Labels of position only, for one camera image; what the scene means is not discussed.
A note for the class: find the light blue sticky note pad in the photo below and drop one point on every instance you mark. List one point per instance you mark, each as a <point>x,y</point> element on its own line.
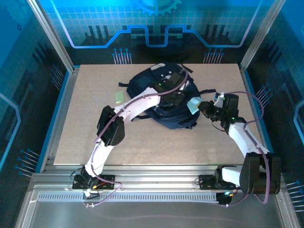
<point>193,105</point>

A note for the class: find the navy blue backpack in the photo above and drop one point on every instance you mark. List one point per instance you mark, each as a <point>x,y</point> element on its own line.
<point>142,83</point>

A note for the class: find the green sticky note pad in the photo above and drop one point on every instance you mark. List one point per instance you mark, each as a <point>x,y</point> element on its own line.
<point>120,97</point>

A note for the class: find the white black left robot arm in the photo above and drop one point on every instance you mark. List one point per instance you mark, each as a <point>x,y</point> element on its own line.
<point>137,104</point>

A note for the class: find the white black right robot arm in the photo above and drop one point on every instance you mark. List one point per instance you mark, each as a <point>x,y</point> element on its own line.
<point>244,137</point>

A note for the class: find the grey metal front panel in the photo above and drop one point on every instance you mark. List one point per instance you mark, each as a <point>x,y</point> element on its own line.
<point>154,213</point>

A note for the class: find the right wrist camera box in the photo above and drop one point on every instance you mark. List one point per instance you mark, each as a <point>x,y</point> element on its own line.
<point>219,101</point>

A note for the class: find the aluminium side rail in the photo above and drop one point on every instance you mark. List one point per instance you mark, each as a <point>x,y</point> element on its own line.
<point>251,95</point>
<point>67,95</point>

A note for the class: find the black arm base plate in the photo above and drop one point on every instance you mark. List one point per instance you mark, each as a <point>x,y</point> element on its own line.
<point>107,181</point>
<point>206,181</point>

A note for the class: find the aluminium front rail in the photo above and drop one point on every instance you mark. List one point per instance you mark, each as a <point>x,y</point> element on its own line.
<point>156,178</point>

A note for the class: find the aluminium frame post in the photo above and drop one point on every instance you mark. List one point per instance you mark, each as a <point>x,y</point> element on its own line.
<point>57,40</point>
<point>261,35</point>

